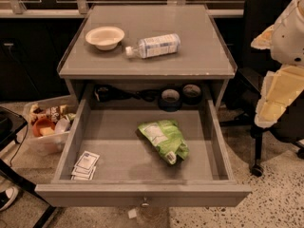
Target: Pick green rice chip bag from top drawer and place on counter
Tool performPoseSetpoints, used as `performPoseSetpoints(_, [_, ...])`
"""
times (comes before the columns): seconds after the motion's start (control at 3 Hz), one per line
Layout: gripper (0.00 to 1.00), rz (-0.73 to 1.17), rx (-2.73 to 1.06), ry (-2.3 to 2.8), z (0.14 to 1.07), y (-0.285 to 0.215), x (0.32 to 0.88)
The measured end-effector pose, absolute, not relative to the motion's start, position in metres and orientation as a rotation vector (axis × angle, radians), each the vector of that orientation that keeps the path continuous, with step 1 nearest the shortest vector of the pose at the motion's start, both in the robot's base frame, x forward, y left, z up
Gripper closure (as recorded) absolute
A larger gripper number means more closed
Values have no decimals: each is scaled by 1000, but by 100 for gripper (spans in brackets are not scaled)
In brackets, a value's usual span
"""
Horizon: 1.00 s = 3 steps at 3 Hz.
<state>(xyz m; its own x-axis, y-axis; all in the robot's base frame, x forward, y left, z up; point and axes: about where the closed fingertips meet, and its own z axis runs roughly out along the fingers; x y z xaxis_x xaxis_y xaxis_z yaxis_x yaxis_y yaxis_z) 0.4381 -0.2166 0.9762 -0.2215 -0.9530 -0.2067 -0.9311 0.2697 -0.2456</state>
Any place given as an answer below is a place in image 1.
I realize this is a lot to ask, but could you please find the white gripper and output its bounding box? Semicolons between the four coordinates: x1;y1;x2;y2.
251;0;304;128

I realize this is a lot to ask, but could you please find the green rice chip bag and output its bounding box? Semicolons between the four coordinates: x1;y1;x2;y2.
138;120;189;165

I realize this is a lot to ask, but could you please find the grey cabinet with counter top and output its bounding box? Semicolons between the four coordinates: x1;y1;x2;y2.
59;5;236;105

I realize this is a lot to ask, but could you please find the open grey top drawer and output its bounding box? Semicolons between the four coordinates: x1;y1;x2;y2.
36;86;251;207

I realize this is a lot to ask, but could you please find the silver drawer knob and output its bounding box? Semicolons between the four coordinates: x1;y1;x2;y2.
141;197;150;208

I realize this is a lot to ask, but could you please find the white tag under drawer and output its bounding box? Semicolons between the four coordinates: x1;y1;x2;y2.
128;209;137;219

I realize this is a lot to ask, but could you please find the black office chair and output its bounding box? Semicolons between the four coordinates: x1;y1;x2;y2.
224;0;304;177

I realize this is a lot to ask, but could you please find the black tape roll back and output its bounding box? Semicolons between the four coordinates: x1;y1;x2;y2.
181;84;202;105

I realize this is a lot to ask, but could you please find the black tape roll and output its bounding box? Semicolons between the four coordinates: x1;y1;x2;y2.
181;84;202;105
158;88;182;112

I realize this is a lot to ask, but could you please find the black tape roll front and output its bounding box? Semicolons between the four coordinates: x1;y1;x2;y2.
158;88;182;112

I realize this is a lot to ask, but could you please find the clear plastic water bottle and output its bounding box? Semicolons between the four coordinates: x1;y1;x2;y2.
125;33;181;59

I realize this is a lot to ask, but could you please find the white bowl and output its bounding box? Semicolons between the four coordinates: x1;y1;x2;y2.
85;27;124;50

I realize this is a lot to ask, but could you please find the white paper packets stack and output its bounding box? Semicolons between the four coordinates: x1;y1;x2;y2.
71;151;100;181

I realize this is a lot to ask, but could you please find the clear plastic storage bin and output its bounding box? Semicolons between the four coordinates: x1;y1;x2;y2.
23;95;78;155

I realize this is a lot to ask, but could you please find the orange bowl in bin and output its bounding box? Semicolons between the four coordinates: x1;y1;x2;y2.
32;118;55;137

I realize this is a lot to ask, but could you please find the black table at left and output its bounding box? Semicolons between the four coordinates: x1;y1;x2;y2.
0;106;58;228

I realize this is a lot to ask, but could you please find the black and white shoe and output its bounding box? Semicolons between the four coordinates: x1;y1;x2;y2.
0;186;19;211

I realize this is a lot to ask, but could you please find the black cable bundle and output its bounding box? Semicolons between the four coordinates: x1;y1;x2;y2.
93;85;161;104

